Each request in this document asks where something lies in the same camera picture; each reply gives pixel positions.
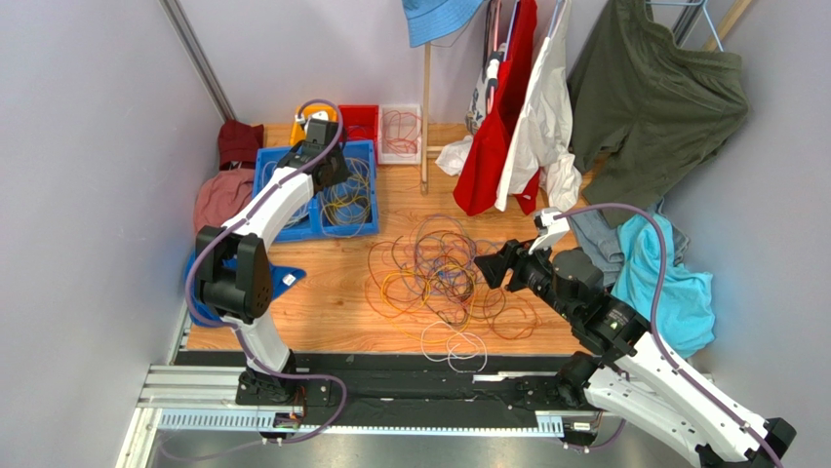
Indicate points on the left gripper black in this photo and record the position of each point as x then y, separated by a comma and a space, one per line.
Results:
341, 173

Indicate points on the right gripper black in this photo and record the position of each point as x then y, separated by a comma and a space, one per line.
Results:
513, 267

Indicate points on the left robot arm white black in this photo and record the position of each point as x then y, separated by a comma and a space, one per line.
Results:
231, 273

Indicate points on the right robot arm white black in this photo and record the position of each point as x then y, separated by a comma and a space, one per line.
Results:
626, 370

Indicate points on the yellow small bin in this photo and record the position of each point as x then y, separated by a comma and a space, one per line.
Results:
298, 132

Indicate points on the red small bin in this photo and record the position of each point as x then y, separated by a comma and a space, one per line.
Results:
360, 121

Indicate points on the red garment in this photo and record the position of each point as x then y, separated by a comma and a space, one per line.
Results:
476, 188

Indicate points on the blue double bin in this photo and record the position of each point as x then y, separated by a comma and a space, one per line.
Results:
343, 211

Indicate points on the white small bin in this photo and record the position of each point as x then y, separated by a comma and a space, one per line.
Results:
399, 134

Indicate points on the dark red cloth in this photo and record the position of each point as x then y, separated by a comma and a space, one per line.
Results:
238, 145

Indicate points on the white printed shirt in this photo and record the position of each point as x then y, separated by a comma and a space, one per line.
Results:
453, 155

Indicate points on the pink cloth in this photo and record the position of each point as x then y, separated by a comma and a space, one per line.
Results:
222, 197

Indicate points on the pink tank top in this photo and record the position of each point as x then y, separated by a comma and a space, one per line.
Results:
539, 156

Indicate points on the wooden rack pole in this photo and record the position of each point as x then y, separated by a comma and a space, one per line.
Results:
425, 106

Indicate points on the blue cloth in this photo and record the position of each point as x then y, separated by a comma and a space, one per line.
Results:
283, 279

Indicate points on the blue bucket hat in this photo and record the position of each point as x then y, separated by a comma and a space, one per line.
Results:
428, 20

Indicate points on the cyan cloth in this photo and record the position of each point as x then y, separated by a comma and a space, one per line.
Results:
685, 318

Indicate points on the olive green shirt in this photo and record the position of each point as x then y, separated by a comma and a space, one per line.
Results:
657, 110

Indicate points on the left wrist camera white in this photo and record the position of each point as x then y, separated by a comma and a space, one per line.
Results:
303, 119

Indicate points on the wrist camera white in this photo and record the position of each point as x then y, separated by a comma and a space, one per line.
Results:
303, 119
551, 229

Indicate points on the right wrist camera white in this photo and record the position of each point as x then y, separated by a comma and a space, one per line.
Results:
551, 229

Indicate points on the metal corner post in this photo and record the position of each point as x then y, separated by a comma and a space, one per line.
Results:
187, 36

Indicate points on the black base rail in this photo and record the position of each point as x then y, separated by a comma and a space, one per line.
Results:
399, 390

